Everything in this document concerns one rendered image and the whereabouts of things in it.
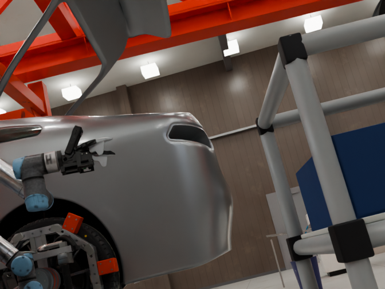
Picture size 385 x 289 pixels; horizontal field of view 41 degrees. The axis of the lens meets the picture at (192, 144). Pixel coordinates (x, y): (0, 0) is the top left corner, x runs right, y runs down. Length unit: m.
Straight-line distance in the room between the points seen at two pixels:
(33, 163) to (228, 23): 3.75
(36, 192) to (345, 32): 1.35
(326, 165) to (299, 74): 0.12
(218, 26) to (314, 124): 4.71
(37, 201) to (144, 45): 3.65
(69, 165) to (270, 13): 3.86
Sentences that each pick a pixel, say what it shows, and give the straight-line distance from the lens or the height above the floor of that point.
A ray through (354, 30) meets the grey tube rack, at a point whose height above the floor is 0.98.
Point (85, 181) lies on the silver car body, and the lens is 2.96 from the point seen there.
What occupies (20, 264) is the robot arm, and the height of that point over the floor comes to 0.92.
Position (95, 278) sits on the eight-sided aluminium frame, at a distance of 2.69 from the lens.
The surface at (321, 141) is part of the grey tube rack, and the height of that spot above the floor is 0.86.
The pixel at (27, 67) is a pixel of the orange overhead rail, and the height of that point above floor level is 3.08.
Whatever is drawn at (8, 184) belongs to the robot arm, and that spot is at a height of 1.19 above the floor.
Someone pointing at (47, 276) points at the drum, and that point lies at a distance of 2.61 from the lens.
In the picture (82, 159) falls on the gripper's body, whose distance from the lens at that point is 1.82.
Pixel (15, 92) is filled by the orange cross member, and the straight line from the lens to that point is 4.90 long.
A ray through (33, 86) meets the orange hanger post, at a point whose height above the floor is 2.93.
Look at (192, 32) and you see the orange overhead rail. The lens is 5.29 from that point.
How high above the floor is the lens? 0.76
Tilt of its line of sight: 13 degrees up
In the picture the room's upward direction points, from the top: 14 degrees counter-clockwise
